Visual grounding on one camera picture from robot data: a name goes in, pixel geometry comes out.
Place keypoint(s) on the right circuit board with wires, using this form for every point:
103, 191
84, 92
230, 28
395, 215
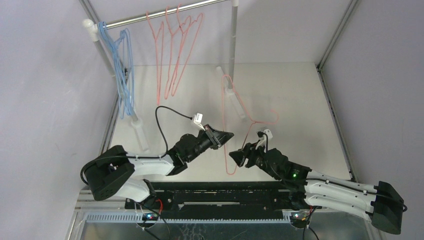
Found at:
300, 219

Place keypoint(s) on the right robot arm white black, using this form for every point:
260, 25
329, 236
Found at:
381, 205

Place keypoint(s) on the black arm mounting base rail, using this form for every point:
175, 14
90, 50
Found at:
224, 201

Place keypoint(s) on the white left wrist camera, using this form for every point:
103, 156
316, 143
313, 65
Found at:
197, 121

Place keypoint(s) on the pink wire hanger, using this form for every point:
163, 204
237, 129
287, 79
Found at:
195, 27
158, 37
170, 63
252, 121

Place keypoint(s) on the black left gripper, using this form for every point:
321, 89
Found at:
215, 137

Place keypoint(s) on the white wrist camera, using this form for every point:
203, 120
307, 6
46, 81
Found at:
197, 121
264, 135

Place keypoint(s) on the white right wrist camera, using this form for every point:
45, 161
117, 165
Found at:
264, 135

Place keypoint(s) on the left circuit board with wires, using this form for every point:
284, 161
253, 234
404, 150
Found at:
150, 217

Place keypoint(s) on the circuit board with wires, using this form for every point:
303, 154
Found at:
150, 217
300, 219

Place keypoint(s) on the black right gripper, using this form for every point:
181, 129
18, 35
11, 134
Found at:
249, 157

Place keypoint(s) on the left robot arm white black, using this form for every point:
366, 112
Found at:
116, 172

